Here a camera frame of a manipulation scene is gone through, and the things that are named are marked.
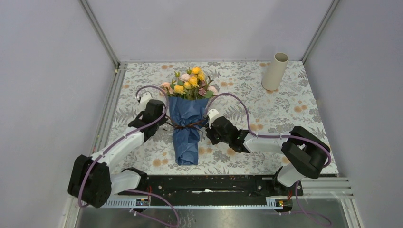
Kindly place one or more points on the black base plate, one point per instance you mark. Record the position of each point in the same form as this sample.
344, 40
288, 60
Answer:
214, 190

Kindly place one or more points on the left aluminium frame post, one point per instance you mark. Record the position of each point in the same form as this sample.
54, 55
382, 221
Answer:
99, 32

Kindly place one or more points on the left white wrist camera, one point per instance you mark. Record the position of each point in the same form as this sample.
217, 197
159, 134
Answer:
143, 100

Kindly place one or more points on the brown ribbon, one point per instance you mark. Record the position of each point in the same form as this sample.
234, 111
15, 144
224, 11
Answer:
192, 126

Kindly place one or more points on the artificial flower bunch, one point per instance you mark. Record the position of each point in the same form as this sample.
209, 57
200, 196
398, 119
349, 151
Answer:
192, 85

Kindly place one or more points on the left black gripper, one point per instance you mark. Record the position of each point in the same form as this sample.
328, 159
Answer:
162, 122

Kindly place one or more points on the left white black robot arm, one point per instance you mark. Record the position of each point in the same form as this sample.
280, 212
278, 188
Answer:
92, 181

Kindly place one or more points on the blue wrapping paper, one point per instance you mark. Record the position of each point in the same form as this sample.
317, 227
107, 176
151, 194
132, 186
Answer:
185, 142

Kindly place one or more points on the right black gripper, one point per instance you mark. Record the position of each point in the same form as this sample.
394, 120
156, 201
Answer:
209, 135

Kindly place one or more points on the white slotted cable duct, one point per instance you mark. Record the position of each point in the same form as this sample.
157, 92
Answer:
138, 202

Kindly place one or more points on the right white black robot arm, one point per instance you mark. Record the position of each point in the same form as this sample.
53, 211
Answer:
306, 154

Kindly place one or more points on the beige cylindrical vase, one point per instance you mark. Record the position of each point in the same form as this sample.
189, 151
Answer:
275, 72

